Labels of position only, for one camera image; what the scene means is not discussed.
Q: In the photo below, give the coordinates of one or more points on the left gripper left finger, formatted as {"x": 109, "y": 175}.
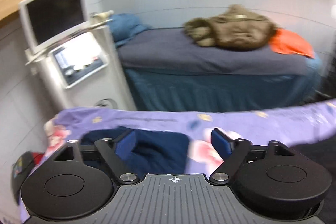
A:
{"x": 114, "y": 153}

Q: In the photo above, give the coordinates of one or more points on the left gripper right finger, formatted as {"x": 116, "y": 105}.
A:
{"x": 233, "y": 153}

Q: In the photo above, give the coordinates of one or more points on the navy blue folded garment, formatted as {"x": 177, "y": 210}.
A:
{"x": 155, "y": 152}

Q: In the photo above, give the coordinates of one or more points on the purple floral bed sheet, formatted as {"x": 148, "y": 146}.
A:
{"x": 288, "y": 176}

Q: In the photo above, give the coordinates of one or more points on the white medical device cart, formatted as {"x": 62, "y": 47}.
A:
{"x": 83, "y": 69}

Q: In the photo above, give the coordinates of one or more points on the orange cloth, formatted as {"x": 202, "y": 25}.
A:
{"x": 286, "y": 42}

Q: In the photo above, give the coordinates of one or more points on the olive brown fur-trimmed coat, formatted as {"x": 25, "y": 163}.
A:
{"x": 238, "y": 29}

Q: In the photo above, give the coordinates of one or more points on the blue pillow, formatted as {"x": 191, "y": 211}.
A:
{"x": 124, "y": 27}

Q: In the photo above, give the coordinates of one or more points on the white framed monitor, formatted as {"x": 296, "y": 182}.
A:
{"x": 46, "y": 22}

